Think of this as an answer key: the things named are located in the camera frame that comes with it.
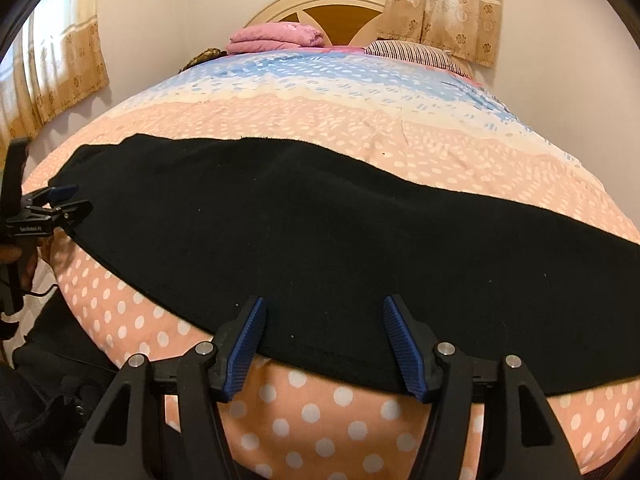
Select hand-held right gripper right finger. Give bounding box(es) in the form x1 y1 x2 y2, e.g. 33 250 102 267
382 295 583 480

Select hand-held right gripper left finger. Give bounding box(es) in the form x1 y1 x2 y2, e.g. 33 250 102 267
62 296 267 480

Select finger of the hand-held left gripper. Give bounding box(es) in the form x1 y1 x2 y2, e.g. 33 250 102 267
27 199 95 226
22 184 81 207

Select black pants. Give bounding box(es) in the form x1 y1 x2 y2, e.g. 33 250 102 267
47 133 640 397

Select person's left hand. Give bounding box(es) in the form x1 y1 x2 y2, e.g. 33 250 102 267
0 244 40 282

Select beige floral curtain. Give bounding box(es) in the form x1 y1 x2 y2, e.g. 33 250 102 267
0 0 110 141
294 0 502 68

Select brown patterned bag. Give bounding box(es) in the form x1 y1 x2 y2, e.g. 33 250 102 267
180 47 226 72

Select polka dot bed sheet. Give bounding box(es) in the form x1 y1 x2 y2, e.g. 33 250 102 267
20 47 640 480

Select pink folded blanket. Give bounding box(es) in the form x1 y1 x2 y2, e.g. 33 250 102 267
226 22 326 55

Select striped pillow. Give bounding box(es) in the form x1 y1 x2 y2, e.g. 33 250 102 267
364 40 473 78

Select cream wooden headboard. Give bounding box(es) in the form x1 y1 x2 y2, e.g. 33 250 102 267
243 0 388 48

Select black cable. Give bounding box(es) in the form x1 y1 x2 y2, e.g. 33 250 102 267
15 284 63 302

